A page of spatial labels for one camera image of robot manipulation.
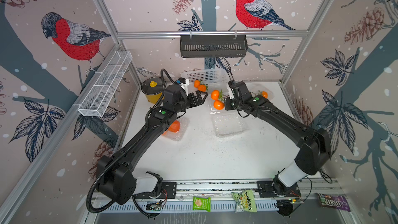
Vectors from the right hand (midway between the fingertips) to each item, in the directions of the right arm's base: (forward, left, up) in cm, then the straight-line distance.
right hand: (225, 100), depth 85 cm
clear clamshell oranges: (-16, +26, -14) cm, 34 cm away
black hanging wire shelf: (+40, +7, +9) cm, 41 cm away
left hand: (-4, +11, +10) cm, 16 cm away
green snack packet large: (-45, -9, -19) cm, 50 cm away
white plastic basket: (+36, +5, -18) cm, 41 cm away
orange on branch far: (+18, -30, -15) cm, 38 cm away
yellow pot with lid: (+14, +47, -7) cm, 50 cm away
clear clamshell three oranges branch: (+23, -25, -15) cm, 37 cm away
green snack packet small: (-46, +12, -19) cm, 51 cm away
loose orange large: (-10, +30, -15) cm, 35 cm away
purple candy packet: (-43, -51, -19) cm, 70 cm away
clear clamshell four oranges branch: (-3, -3, -20) cm, 20 cm away
